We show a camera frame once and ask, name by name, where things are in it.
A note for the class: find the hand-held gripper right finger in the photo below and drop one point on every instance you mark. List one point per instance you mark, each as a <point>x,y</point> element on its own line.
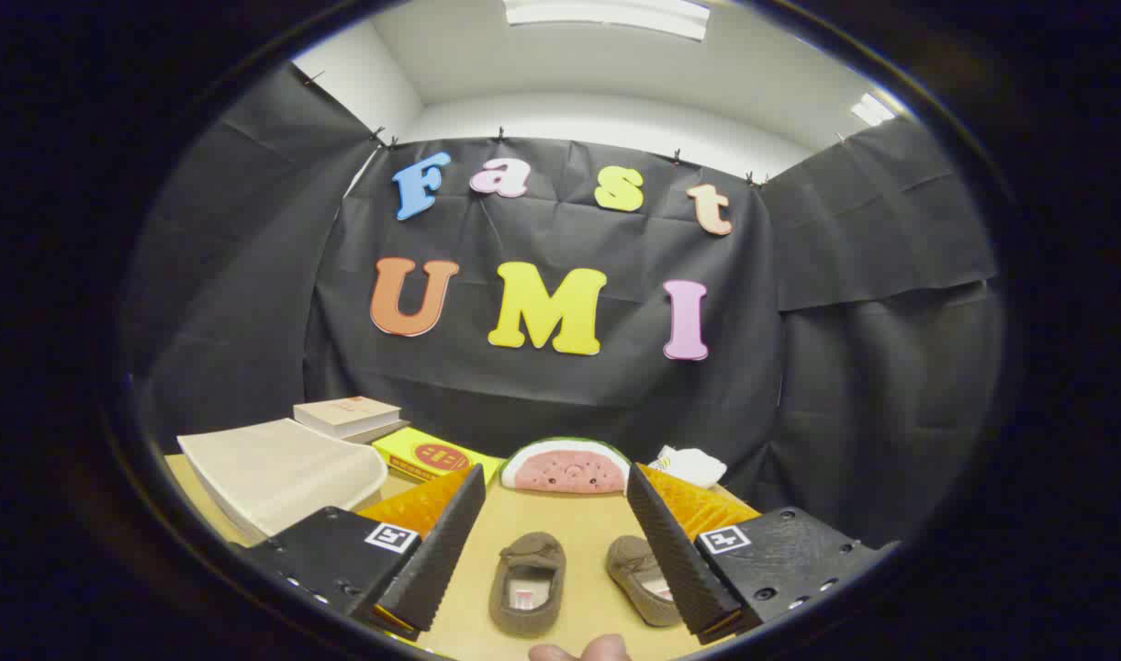
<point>679,560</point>

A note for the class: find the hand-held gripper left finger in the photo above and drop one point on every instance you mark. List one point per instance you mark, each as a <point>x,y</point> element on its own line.
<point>431,565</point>

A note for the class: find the brown fuzzy loafer shoe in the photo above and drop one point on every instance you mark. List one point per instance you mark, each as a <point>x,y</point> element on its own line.
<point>532,551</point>
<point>632,555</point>

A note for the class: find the beige fabric storage box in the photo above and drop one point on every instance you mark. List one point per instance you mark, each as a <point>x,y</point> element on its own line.
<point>285,473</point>

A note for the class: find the white plush toy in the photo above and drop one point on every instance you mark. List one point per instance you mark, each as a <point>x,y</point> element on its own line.
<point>693,464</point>

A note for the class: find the yellow book with red circle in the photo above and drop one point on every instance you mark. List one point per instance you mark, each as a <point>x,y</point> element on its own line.
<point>431,456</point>

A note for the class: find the grey-edged book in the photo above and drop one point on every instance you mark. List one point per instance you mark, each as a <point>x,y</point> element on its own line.
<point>390,431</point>

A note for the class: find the watermelon slice plush toy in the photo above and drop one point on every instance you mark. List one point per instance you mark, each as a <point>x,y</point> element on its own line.
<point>565,468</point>

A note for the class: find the small ceiling light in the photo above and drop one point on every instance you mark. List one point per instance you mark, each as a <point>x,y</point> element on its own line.
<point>872,110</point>

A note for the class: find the long ceiling light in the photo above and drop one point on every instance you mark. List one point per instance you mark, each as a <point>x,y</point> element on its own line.
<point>606,14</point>

